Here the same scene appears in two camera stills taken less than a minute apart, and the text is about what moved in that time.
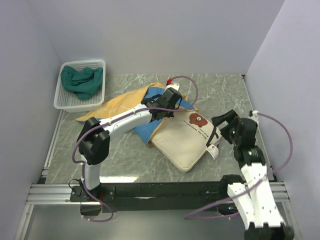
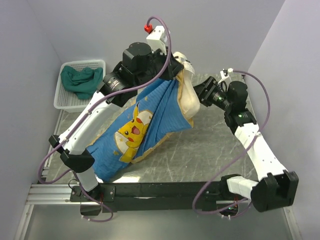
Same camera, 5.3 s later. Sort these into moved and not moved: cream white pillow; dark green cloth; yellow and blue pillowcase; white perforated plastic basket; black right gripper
Moved: cream white pillow; yellow and blue pillowcase; black right gripper
Not moved: dark green cloth; white perforated plastic basket
